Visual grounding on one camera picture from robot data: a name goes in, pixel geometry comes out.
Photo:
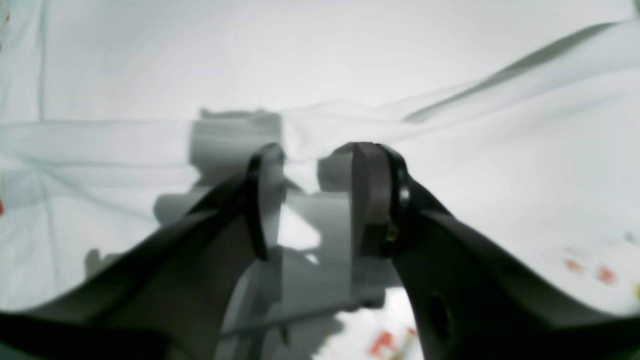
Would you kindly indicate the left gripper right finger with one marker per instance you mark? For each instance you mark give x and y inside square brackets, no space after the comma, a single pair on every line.
[471,299]

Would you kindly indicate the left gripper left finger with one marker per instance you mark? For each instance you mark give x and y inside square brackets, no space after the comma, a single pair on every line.
[166,299]

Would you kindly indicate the white T-shirt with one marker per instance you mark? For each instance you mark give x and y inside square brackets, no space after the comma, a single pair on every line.
[118,116]

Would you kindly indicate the terrazzo patterned table cloth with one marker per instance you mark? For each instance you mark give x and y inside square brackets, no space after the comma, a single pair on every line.
[603,273]

